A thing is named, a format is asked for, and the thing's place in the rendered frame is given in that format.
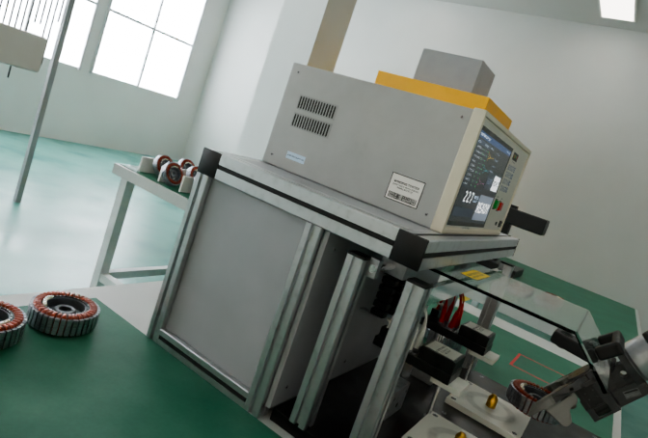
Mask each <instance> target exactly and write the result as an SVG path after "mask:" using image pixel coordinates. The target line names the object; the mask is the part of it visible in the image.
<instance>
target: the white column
mask: <svg viewBox="0 0 648 438"><path fill-rule="evenodd" d="M356 3H357V0H283V6H282V9H281V12H280V15H279V18H278V21H277V24H276V28H275V31H274V34H273V37H272V40H271V42H270V45H269V49H268V52H267V55H266V58H265V61H264V64H263V67H262V71H261V74H260V77H259V79H258V82H257V85H256V91H255V94H254V97H253V100H252V103H251V106H250V110H249V113H248V116H247V119H246V121H245V124H244V127H243V131H242V134H241V137H240V140H239V143H238V146H237V149H236V153H235V154H240V155H245V156H249V157H253V158H258V159H262V158H263V155H264V153H265V150H266V147H267V144H268V141H269V138H270V134H271V131H272V128H273V125H274V122H275V119H276V117H277V114H278V111H279V108H280V105H281V102H282V98H283V95H284V90H285V87H286V84H287V81H288V78H289V75H290V73H291V70H292V67H293V63H298V64H302V65H306V66H310V67H313V68H320V69H324V70H327V71H331V72H334V69H335V66H336V63H337V60H338V55H339V52H340V50H341V47H342V44H343V41H344V38H345V35H346V32H347V29H348V26H349V23H350V20H351V17H352V14H353V12H354V9H355V6H356Z"/></svg>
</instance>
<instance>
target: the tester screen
mask: <svg viewBox="0 0 648 438"><path fill-rule="evenodd" d="M510 154H511V151H510V150H508V149H507V148H506V147H504V146H503V145H502V144H500V143H499V142H498V141H496V140H495V139H494V138H492V137H491V136H490V135H488V134H487V133H486V132H484V131H483V130H481V133H480V135H479V138H478V141H477V144H476V146H475V149H474V152H473V154H472V159H471V161H470V164H469V167H468V169H467V172H466V174H465V176H464V179H463V182H462V185H461V187H460V190H459V193H458V195H457V198H456V201H455V203H454V206H453V208H454V207H455V206H460V207H465V208H470V209H473V212H472V216H471V218H470V217H462V216H454V215H451V214H452V211H453V209H452V211H451V213H450V216H449V218H448V221H457V222H467V223H477V224H484V223H485V222H484V221H475V220H472V218H473V214H474V211H475V208H476V206H477V203H478V201H479V198H480V195H484V196H488V197H491V198H495V195H496V192H493V191H490V190H487V189H485V188H484V185H485V182H486V180H487V177H488V175H489V173H491V174H493V175H495V176H497V177H499V178H500V179H501V177H502V175H503V172H504V170H505V167H506V164H507V162H508V159H509V156H510ZM467 189H468V190H471V191H473V192H475V194H474V197H473V199H472V204H471V205H467V204H462V201H463V198H464V195H465V193H466V190H467Z"/></svg>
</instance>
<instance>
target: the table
mask: <svg viewBox="0 0 648 438"><path fill-rule="evenodd" d="M161 162H162V163H161ZM164 162H165V163H164ZM163 165H164V166H163ZM184 165H185V166H184ZM162 166H163V168H162V170H161V167H162ZM198 167H199V166H195V164H194V163H193V161H192V160H191V159H189V158H184V159H180V160H179V161H178V162H177V163H176V162H174V161H173V160H172V158H171V157H170V156H169V155H166V154H162V155H158V156H156V157H155V158H154V160H153V163H152V168H153V171H154V172H155V174H151V173H144V172H138V168H139V167H138V166H132V165H125V164H119V163H114V167H113V170H112V173H113V174H115V175H117V176H119V177H121V182H120V185H119V189H118V192H117V195H116V199H115V201H114V205H113V208H112V211H111V215H110V218H109V222H108V225H107V228H106V232H105V235H104V238H103V241H102V245H101V248H100V251H99V255H98V258H97V262H96V265H95V268H94V274H93V277H92V280H91V283H90V287H105V286H115V285H123V283H121V282H120V281H118V280H117V279H124V278H136V277H147V276H160V275H165V274H166V271H167V267H168V265H166V266H150V267H134V268H119V269H110V267H111V263H112V260H113V257H114V254H115V251H116V248H117V244H118V241H119V237H120V234H121V231H122V225H123V222H124V218H125V215H126V212H127V209H128V206H129V202H130V199H131V196H132V192H133V189H134V185H137V186H139V187H141V188H143V189H145V190H146V191H148V192H149V193H151V194H153V195H155V196H157V197H159V198H161V199H163V200H165V201H166V202H168V203H170V204H172V205H175V206H177V207H179V208H181V209H183V210H185V208H186V206H187V203H188V199H189V196H190V193H183V192H178V189H179V186H180V184H181V181H182V177H183V175H184V174H183V172H182V171H183V170H182V169H185V170H187V171H186V176H187V177H192V178H194V180H195V177H196V174H197V170H198ZM171 169H172V170H171ZM160 170H161V171H162V172H161V173H162V174H161V175H163V176H162V178H163V180H164V182H161V181H157V180H158V177H159V174H160ZM170 170H171V171H170ZM194 173H195V174H194ZM173 178H175V179H173ZM194 180H193V183H194Z"/></svg>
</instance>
